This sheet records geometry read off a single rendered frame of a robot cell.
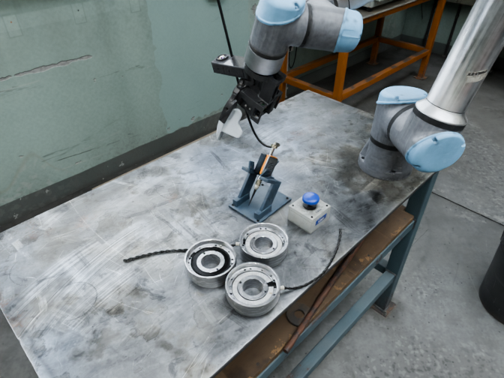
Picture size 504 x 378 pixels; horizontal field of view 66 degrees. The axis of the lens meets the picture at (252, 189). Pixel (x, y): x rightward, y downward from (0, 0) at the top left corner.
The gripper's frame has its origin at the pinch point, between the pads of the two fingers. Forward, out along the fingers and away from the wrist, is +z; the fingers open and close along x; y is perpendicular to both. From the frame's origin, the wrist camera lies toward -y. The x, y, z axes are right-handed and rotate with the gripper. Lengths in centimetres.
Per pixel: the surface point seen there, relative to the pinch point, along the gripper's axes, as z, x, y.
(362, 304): 58, 16, 62
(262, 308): -2.4, -31.4, 32.3
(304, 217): 3.1, -6.9, 27.4
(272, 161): 0.8, -1.7, 13.3
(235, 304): -1.2, -33.9, 27.9
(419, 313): 77, 41, 89
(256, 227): 5.2, -15.6, 20.7
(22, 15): 57, 17, -125
